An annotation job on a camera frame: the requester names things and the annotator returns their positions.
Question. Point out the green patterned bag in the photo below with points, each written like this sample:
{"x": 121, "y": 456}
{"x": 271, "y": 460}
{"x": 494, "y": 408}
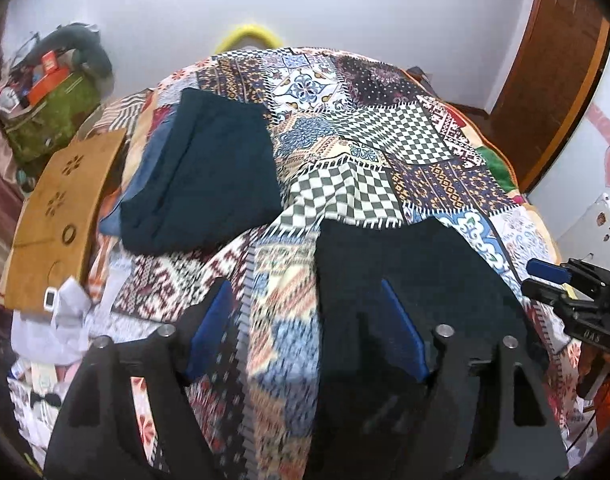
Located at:
{"x": 50, "y": 120}

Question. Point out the folded blue jeans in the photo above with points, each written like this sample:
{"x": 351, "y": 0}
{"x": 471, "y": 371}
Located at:
{"x": 145, "y": 165}

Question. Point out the green cloth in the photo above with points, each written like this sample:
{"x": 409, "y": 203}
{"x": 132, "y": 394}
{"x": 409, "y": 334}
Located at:
{"x": 497, "y": 167}

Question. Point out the small white device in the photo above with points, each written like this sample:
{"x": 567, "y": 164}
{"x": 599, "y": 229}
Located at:
{"x": 51, "y": 299}

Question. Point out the wooden lap board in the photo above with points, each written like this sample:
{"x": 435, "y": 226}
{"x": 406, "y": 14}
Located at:
{"x": 55, "y": 220}

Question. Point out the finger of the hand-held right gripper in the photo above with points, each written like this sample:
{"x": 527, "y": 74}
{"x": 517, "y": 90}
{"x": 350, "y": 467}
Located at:
{"x": 547, "y": 271}
{"x": 545, "y": 292}

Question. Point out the brown wooden door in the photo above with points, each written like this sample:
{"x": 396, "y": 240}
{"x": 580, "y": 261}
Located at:
{"x": 550, "y": 70}

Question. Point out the orange box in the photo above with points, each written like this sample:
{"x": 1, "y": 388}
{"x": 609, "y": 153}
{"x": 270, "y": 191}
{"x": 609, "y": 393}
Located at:
{"x": 47, "y": 80}

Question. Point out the yellow curved object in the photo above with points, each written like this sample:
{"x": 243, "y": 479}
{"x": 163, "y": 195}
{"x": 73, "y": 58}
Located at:
{"x": 247, "y": 32}

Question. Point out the folded dark teal pants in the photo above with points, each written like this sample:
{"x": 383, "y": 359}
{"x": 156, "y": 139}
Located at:
{"x": 205, "y": 175}

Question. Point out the black pants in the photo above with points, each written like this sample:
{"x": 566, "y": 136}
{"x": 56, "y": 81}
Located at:
{"x": 385, "y": 260}

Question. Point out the white printed cloth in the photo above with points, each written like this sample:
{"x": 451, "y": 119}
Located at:
{"x": 590, "y": 230}

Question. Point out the grey cloth bundle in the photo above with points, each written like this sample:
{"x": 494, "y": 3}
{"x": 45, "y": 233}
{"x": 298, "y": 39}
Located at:
{"x": 92, "y": 47}

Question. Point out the patchwork printed blanket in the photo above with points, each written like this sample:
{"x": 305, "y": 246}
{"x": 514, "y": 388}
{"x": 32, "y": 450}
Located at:
{"x": 345, "y": 125}

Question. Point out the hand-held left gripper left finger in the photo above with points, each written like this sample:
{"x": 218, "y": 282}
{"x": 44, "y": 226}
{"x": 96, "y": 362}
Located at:
{"x": 210, "y": 330}

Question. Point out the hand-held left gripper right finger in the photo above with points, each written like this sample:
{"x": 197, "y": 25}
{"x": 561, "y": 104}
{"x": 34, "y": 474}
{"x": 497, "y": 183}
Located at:
{"x": 406, "y": 331}

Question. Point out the white crumpled cloth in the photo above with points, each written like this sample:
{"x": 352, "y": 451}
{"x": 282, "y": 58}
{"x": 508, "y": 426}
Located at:
{"x": 50, "y": 330}

